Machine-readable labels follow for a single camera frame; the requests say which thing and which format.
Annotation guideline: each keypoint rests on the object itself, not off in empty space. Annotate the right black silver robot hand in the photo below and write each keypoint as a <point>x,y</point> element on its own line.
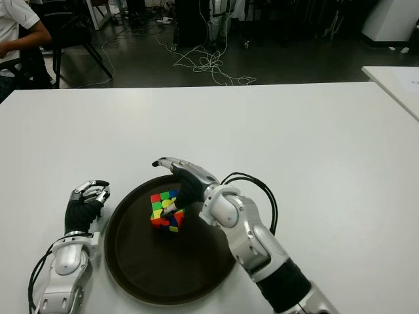
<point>191,188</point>

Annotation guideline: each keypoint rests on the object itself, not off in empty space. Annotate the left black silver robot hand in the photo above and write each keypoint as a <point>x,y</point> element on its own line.
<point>80,214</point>

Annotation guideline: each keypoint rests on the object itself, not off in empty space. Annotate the multicoloured Rubik's cube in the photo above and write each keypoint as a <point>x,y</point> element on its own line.
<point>163,211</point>

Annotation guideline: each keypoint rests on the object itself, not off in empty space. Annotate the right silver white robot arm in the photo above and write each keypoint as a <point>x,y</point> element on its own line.
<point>248,238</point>

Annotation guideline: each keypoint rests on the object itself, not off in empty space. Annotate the round dark brown plate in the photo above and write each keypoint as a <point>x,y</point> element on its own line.
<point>147,258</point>

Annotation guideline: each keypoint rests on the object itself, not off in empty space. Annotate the black armchair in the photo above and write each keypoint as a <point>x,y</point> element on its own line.
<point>36,70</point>

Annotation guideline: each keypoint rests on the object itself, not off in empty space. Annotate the black cabinet on casters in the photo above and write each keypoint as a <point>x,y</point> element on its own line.
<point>191,23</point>

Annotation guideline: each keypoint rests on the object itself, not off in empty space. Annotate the white power strip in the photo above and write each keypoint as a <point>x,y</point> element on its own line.
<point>164,21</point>

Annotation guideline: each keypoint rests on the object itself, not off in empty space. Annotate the black chair with splayed legs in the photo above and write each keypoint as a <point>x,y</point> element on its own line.
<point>75,36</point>

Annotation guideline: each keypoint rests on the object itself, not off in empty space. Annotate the seated person in white shirt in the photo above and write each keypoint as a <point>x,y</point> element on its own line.
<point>13,19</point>

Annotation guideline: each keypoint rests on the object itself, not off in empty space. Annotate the white side table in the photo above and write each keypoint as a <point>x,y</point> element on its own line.
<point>393,85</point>

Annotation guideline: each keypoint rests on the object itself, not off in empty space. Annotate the small white floor scrap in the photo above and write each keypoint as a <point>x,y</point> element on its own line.
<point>405,49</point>

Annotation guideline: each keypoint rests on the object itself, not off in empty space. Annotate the white cabinet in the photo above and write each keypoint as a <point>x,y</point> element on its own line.
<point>389,19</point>

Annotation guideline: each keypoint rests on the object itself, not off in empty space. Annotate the white table frame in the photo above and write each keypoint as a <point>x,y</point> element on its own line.
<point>101,16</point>

